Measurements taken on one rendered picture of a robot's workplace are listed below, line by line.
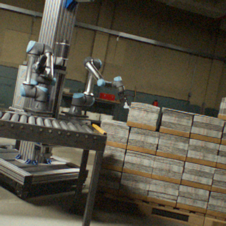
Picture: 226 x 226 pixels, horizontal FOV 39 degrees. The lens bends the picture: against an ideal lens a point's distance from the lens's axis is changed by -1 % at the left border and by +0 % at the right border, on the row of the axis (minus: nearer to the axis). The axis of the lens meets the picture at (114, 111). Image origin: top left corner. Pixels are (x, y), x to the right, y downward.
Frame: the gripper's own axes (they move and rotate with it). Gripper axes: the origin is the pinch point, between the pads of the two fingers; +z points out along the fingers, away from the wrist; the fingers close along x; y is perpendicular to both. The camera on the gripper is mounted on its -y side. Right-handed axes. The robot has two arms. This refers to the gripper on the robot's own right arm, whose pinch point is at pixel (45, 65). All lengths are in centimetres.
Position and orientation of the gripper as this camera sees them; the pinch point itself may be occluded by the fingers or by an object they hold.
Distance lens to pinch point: 264.0
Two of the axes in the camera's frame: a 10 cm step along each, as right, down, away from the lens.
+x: -8.6, -2.8, -4.3
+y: -3.1, 9.5, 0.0
